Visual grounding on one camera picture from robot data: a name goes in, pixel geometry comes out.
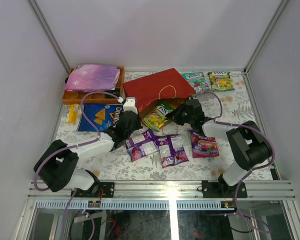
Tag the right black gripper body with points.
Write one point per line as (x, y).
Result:
(184, 118)

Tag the wooden compartment tray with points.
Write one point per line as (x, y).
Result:
(75, 97)

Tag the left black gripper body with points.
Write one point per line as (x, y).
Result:
(133, 120)

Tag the pink berries candy packet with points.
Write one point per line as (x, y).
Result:
(203, 147)

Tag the purple star cloth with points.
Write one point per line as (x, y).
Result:
(92, 77)

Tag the green spring tea candy packet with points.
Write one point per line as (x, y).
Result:
(156, 119)

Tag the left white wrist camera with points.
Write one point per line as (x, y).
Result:
(130, 104)

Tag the yellow snack packet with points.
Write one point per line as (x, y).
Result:
(72, 113)

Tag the red paper bag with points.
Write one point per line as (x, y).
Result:
(167, 85)

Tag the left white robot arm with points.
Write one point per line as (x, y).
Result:
(56, 168)

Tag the dark patterned cloth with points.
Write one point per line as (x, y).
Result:
(112, 94)

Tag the teal snack packet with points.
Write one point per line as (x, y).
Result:
(197, 81)

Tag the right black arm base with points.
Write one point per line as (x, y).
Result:
(220, 190)

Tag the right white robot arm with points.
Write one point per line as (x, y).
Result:
(251, 149)

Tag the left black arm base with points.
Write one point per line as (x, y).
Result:
(100, 191)

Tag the blue Doritos chip bag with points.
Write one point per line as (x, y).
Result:
(102, 116)

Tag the green yellow candy packet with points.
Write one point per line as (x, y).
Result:
(220, 81)

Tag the purple candy packet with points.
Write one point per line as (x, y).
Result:
(171, 150)
(141, 145)

